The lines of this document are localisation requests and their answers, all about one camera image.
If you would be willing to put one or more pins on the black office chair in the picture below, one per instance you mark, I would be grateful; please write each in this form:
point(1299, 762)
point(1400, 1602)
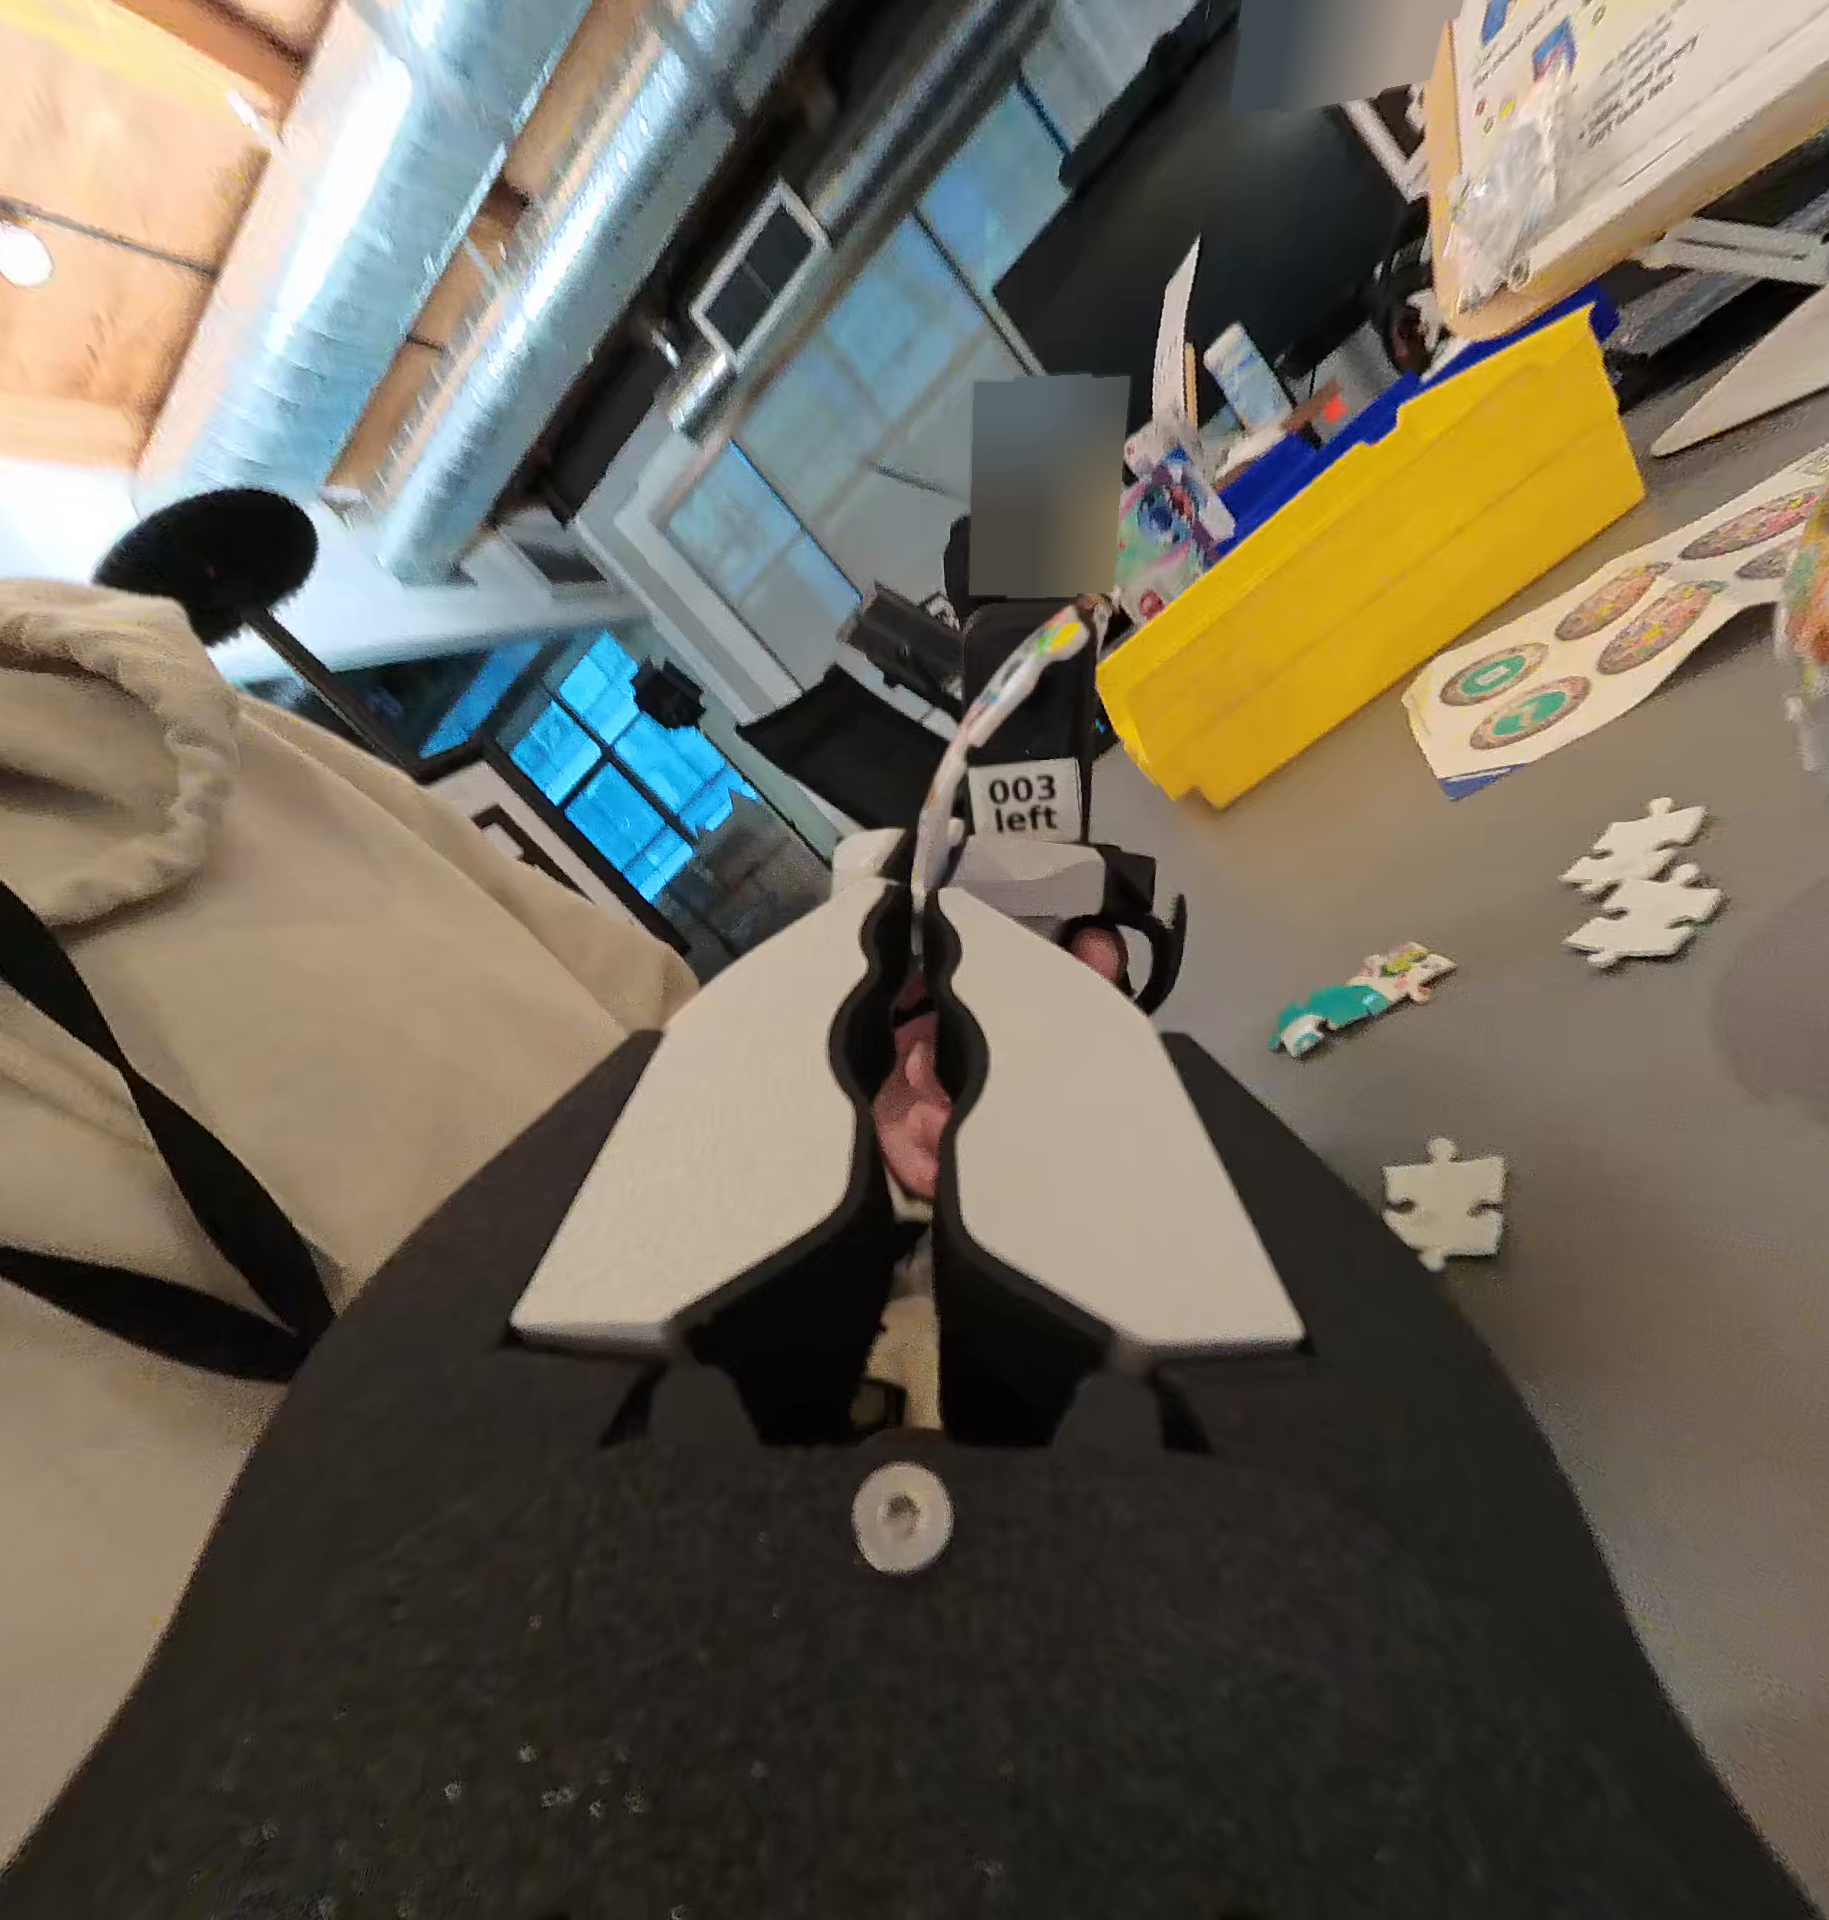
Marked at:
point(839, 752)

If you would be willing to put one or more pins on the stacked blue plastic bins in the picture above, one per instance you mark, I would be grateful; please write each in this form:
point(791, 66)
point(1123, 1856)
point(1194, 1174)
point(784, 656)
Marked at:
point(1310, 451)

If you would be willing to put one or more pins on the white board stand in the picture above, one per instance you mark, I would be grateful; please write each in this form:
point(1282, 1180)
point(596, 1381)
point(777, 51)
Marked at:
point(1755, 248)

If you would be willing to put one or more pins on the black round lamp on pole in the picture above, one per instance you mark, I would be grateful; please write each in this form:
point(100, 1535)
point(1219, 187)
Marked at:
point(209, 547)

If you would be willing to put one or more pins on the yellow plastic bin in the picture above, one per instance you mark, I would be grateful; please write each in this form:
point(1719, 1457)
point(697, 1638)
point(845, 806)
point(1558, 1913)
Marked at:
point(1380, 572)

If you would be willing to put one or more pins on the glass window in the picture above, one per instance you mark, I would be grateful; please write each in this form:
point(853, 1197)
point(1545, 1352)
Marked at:
point(629, 782)

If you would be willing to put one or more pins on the printed sheet with circles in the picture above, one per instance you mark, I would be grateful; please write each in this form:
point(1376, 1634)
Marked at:
point(1575, 661)

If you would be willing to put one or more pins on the blue creature toy package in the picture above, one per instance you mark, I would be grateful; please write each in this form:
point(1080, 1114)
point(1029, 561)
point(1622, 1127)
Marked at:
point(1162, 518)

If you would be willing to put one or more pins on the person's beige sweatshirt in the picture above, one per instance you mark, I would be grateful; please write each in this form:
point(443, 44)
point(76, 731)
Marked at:
point(328, 901)

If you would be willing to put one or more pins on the black panel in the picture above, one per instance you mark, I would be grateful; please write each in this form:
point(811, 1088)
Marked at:
point(1230, 226)

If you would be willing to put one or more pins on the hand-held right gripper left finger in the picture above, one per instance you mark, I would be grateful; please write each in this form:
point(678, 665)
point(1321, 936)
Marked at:
point(704, 1187)

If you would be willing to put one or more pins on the small white carton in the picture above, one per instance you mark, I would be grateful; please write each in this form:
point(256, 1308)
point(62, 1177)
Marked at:
point(1245, 367)

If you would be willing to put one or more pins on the person's left hand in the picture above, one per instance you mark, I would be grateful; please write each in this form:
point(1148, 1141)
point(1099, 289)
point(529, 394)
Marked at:
point(914, 1111)

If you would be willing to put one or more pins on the silver ventilation duct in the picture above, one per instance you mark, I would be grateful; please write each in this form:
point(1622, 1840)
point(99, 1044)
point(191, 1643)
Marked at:
point(328, 226)
point(584, 301)

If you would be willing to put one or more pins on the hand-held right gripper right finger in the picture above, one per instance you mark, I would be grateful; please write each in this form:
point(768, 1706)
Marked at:
point(1109, 1187)

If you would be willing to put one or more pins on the white board stand base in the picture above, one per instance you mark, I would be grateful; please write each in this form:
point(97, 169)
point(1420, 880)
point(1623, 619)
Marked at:
point(1784, 376)

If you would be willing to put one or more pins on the teal puzzle piece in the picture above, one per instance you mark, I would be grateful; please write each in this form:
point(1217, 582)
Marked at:
point(1356, 1002)

